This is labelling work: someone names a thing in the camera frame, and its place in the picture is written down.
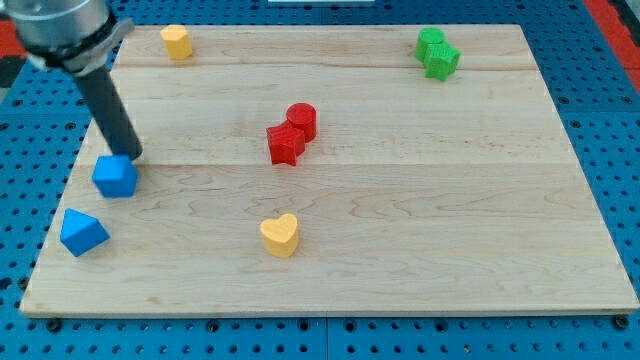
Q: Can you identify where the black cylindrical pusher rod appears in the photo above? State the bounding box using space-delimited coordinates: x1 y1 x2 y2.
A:
74 66 143 160

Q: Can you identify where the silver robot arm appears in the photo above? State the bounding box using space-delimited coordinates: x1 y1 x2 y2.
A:
1 0 143 160

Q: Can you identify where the yellow heart block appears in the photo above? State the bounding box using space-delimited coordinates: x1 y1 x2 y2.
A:
259 214 299 258

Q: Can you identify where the yellow hexagon block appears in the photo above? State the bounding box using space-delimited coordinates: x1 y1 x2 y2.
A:
160 24 193 60

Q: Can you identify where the blue pentagon block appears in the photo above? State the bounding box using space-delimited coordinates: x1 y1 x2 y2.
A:
92 155 138 198

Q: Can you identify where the blue triangle block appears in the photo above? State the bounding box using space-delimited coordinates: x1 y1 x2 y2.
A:
60 208 110 257

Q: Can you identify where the red star block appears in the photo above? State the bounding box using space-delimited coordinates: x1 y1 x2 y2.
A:
266 121 306 166

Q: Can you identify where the wooden board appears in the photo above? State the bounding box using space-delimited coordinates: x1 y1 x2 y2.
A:
20 25 639 319

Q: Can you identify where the red cylinder block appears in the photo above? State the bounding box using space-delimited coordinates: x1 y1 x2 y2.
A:
286 102 317 143

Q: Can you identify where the green cylinder block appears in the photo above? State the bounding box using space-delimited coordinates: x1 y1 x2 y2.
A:
415 27 445 62

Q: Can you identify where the green star block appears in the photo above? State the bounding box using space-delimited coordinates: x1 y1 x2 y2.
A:
423 41 461 81

